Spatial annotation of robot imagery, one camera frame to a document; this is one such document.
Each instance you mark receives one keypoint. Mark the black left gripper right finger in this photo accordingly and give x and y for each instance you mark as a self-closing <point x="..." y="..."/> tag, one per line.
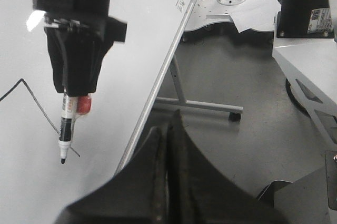
<point x="199" y="193"/>

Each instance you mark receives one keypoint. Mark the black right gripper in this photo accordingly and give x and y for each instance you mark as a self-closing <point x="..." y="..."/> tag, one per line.
<point x="76" y="59"/>

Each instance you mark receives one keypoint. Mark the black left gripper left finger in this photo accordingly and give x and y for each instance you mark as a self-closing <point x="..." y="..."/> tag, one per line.
<point x="137" y="194"/>

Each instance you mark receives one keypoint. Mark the black whiteboard marker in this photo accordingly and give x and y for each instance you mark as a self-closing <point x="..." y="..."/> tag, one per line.
<point x="69" y="108"/>

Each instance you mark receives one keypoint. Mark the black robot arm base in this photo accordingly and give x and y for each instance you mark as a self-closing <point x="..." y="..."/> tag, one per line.
<point x="304" y="19"/>

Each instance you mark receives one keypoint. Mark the white robot base platform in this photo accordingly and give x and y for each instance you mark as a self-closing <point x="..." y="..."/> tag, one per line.
<point x="257" y="15"/>

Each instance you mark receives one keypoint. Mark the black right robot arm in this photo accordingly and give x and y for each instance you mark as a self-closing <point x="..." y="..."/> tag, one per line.
<point x="79" y="34"/>

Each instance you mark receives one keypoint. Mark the grey whiteboard stand leg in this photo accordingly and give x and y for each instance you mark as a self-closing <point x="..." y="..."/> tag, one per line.
<point x="183" y="101"/>

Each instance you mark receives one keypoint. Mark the red ball in plastic wrap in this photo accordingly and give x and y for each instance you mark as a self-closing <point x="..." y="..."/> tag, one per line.
<point x="84" y="104"/>

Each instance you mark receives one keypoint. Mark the black caster wheel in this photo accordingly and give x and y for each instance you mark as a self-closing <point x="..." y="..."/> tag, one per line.
<point x="234" y="117"/>

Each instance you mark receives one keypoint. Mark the grey metal table structure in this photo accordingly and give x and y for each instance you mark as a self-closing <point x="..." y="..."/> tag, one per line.
<point x="309" y="64"/>

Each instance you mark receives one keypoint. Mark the white whiteboard with aluminium frame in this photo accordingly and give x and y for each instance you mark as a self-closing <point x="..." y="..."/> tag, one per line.
<point x="35" y="186"/>

